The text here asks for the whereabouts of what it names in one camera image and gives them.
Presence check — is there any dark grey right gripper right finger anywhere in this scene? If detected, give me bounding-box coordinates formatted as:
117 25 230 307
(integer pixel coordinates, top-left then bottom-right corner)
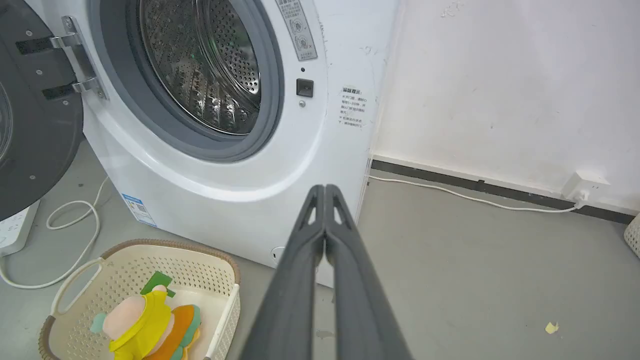
325 184 414 360

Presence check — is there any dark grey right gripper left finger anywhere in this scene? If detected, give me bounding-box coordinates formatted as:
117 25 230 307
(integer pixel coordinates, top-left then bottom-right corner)
240 184 326 360

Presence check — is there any white front-load washing machine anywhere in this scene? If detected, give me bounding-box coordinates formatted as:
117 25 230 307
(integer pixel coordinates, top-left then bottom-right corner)
25 0 401 289

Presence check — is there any dark grey washing machine door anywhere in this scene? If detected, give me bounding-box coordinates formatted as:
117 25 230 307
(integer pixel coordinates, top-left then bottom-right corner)
0 0 85 222

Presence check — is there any cream perforated laundry basket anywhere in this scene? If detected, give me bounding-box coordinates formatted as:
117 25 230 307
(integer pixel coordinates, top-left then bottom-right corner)
39 239 241 360

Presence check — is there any yellow and orange plush toy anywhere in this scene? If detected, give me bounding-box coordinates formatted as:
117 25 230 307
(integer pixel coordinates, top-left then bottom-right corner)
90 271 202 360

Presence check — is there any white perforated basket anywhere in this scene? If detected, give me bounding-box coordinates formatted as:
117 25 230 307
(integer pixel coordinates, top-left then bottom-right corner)
623 213 640 259

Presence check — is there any white power strip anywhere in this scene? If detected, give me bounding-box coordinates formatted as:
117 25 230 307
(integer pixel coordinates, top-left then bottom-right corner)
0 200 41 258

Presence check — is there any white wall cable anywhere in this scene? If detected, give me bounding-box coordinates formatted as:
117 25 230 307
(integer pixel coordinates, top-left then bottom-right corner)
369 175 586 213

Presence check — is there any white power strip cable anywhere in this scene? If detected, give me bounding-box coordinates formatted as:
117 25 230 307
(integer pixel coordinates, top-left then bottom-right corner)
0 176 111 290

